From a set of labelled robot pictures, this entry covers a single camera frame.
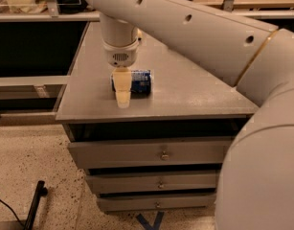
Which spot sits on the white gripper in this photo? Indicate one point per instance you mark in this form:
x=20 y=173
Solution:
x=120 y=57

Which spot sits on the blue pepsi can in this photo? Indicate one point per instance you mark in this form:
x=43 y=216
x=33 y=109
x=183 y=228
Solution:
x=141 y=82

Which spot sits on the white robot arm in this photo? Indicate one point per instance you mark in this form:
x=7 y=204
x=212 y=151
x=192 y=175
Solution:
x=256 y=185

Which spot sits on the yellow sponge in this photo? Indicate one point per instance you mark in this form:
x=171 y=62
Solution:
x=139 y=35

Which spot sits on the grey drawer cabinet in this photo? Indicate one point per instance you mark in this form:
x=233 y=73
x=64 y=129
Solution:
x=184 y=102

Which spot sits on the dark bag on shelf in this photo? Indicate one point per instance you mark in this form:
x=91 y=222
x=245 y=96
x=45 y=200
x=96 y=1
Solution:
x=70 y=0

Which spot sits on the top grey drawer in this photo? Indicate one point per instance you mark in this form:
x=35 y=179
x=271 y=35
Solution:
x=145 y=153

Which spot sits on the grey drawer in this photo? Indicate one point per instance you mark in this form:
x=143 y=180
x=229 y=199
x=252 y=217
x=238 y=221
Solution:
x=151 y=182
x=145 y=153
x=154 y=202

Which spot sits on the middle grey drawer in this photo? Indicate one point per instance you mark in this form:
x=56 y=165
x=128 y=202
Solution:
x=151 y=182

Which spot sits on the bottom grey drawer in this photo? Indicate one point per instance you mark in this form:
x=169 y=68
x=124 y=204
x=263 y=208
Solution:
x=154 y=202

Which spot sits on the black stand leg left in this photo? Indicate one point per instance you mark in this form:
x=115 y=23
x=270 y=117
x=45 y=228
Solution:
x=40 y=191

